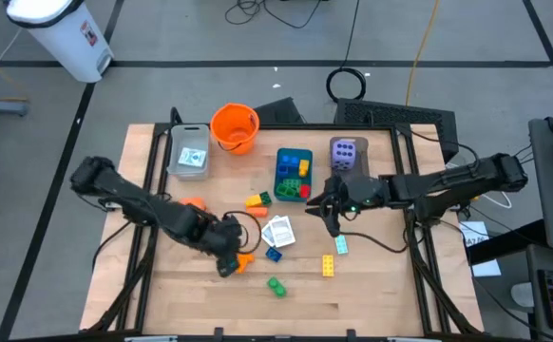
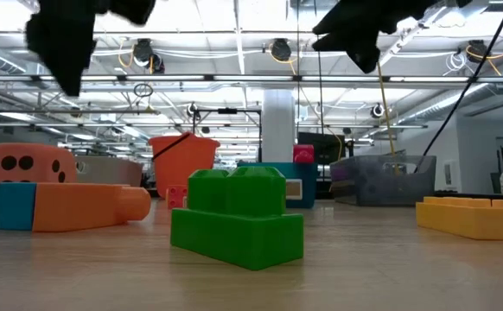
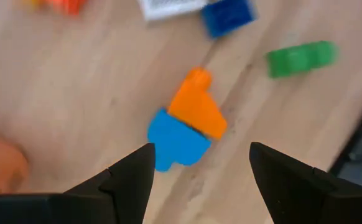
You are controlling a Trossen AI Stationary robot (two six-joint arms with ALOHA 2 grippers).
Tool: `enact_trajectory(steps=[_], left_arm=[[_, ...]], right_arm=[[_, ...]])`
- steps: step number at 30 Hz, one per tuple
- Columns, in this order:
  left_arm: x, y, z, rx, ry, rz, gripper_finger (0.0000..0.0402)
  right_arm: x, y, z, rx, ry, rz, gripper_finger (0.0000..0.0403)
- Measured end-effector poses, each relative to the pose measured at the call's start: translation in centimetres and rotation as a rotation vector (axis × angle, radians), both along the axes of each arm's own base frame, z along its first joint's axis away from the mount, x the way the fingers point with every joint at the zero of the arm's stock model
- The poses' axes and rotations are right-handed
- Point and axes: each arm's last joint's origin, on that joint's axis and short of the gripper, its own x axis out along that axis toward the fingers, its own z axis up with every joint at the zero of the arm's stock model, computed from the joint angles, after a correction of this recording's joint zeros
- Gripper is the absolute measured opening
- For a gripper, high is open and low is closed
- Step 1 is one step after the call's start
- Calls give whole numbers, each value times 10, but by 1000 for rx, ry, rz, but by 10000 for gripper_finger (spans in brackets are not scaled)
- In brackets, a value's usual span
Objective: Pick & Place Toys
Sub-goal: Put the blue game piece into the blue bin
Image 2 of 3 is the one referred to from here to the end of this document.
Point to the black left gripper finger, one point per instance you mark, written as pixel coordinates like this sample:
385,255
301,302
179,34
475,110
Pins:
65,65

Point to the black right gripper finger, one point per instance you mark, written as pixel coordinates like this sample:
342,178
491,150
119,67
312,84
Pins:
364,49
338,23

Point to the orange foam die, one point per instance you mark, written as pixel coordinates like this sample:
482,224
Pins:
40,173

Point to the red block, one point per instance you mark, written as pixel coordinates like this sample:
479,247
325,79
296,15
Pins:
303,154

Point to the orange peg block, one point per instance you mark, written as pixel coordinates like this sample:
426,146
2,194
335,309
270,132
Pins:
78,207

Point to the light blue rounded block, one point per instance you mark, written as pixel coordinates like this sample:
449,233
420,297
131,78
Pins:
16,207

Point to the black monitor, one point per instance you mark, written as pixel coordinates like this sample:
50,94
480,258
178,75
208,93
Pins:
327,149

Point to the white square column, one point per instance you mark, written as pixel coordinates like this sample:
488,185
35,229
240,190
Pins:
278,125

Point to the clear light grey bin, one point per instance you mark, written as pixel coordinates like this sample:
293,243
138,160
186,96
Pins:
109,173

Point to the smoky grey translucent bin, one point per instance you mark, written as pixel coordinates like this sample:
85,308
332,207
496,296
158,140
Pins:
403,185

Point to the teal plastic bin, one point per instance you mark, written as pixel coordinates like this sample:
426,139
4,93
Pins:
305,181

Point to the orange pumpkin bucket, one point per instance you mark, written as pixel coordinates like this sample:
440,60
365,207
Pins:
186,164

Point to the orange lego brick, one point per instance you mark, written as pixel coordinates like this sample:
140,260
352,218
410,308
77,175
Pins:
176,198

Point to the yellow flat lego brick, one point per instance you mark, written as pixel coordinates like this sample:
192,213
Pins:
472,222

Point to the green two-stud block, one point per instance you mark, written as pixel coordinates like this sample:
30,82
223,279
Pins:
234,233

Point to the black background rig frame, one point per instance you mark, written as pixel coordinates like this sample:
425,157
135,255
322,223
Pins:
227,111

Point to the black aluminium table frame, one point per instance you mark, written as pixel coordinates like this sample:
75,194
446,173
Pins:
472,195

